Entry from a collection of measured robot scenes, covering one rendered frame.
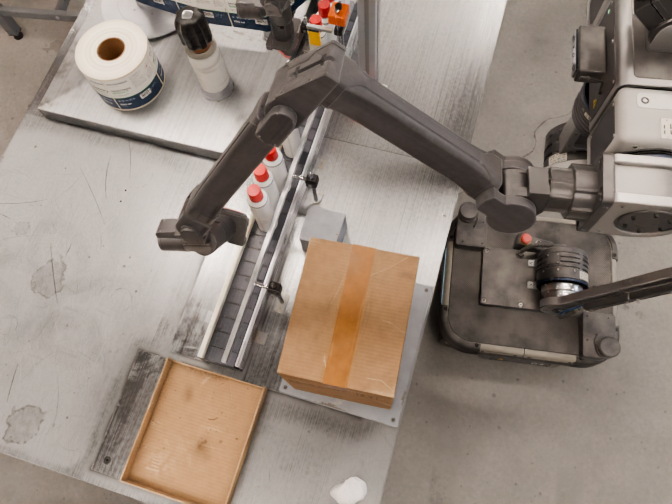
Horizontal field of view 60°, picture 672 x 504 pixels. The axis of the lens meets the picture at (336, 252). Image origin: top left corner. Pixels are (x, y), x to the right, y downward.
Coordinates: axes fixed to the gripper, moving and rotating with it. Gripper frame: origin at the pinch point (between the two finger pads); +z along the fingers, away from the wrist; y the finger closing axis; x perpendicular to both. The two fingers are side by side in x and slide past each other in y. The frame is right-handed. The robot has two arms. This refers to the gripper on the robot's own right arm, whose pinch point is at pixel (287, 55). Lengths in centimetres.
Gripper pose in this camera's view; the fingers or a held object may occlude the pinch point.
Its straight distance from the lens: 165.1
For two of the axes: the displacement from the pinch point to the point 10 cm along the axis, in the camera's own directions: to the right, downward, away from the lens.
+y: -2.8, 9.1, -3.0
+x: 9.6, 2.5, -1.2
